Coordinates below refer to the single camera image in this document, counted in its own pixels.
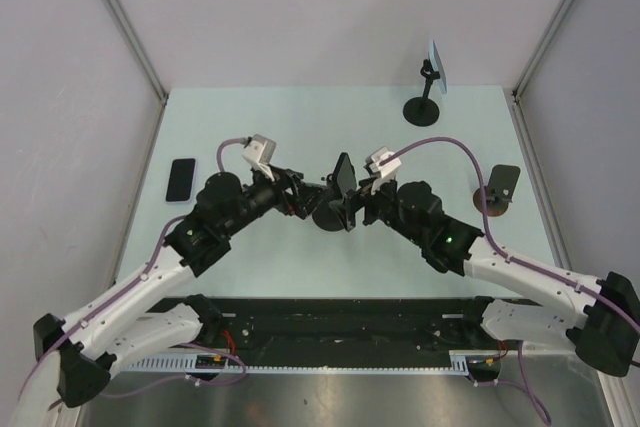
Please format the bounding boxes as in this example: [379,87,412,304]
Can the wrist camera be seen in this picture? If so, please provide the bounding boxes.
[364,147,402,195]
[242,134,277,181]

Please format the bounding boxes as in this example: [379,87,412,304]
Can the wooden base phone stand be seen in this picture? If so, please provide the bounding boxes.
[473,164,521,217]

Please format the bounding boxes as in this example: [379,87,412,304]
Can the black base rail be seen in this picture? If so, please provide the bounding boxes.
[164,294,524,366]

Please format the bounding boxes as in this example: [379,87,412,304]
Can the light blue phone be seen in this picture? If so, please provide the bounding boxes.
[429,39,448,95]

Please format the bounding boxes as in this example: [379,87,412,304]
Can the black phone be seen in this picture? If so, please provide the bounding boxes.
[331,152,357,199]

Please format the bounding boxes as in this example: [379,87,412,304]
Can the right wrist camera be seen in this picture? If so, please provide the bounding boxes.
[364,147,402,195]

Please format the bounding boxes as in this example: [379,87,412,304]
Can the black stand with blue phone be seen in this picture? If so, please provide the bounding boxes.
[403,59,441,127]

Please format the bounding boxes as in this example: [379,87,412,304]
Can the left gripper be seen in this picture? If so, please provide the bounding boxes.
[221,161,328,237]

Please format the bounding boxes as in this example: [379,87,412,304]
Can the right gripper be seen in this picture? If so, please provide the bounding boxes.
[329,171,425,246]

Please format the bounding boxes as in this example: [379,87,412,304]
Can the white cable duct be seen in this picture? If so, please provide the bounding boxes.
[122,349,506,376]

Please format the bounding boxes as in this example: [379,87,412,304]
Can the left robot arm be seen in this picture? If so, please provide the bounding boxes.
[33,168,329,408]

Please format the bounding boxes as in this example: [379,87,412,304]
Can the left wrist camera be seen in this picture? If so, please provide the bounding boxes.
[242,134,277,181]

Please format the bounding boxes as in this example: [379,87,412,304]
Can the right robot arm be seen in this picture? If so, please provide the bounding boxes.
[327,178,639,377]

